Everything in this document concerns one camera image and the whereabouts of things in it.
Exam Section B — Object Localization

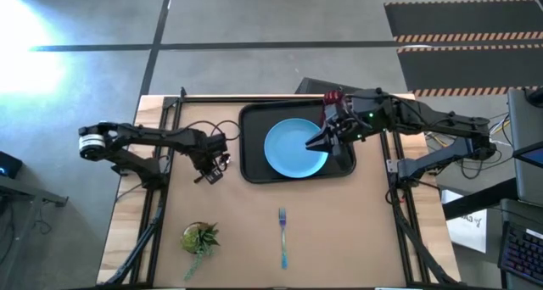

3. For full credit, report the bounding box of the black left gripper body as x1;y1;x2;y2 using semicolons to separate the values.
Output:
193;132;232;185

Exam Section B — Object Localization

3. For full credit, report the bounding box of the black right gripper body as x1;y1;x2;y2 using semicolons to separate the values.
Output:
328;89;389;146

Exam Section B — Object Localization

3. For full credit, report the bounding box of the red faceted plastic cup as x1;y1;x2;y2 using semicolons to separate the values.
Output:
321;88;347;128

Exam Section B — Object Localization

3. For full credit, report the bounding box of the light blue round plate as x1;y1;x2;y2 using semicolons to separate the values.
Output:
263;117;330;180

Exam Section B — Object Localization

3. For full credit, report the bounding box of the black plastic tray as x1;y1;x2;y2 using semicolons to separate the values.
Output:
238;99;357;185

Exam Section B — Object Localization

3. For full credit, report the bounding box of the iridescent blue metal fork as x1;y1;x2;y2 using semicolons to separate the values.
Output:
277;207;289;270

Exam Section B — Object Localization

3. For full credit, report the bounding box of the black flat floor object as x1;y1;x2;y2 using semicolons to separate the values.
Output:
294;76;340;95

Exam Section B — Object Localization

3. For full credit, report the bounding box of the small potted succulent plant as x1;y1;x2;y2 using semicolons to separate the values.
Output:
180;220;221;282

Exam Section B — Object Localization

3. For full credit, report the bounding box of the brown table cover sheet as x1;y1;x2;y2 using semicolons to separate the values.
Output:
153;101;407;288

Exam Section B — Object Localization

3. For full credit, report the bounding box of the black hazard-striped floor mat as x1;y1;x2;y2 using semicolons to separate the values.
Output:
396;43;543;98
383;0;543;44

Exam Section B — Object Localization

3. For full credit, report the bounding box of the black desk beam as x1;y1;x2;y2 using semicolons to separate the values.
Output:
443;177;521;221

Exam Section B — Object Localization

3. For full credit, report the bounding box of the white paper bag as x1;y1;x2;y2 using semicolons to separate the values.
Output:
440;189;489;254

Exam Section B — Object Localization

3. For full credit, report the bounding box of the grey computer case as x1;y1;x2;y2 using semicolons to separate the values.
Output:
507;88;543;207

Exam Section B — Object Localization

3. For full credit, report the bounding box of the grey metal stand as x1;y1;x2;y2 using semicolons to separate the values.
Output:
0;175;69;290

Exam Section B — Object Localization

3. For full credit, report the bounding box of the black box device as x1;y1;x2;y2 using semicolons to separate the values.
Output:
0;150;24;180

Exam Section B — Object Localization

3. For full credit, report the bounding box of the black backlit keyboard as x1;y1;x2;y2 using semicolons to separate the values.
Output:
496;221;543;287

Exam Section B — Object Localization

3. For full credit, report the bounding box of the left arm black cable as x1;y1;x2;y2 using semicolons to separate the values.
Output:
184;119;242;142

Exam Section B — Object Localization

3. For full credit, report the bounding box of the black aluminium table frame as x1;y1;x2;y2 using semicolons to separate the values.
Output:
99;86;463;289

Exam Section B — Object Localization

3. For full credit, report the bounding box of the bundle of loose cables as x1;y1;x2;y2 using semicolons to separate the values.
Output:
423;111;512;181

